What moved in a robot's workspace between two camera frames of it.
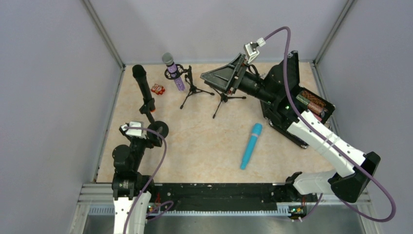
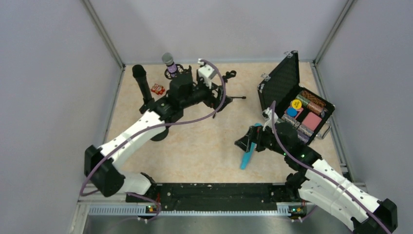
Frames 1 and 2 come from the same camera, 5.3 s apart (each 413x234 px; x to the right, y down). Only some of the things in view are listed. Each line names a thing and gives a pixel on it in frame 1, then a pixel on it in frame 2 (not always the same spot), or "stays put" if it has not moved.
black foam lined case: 280,110 stays put
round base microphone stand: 149,104 stays put
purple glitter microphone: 168,60 stays put
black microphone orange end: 140,72 stays put
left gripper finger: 155,139 → 227,100
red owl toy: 159,89 stays put
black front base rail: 221,197 stays put
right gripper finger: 226,77 → 251,136
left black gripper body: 150,134 → 219,96
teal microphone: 255,133 stays put
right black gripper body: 236,76 → 258,139
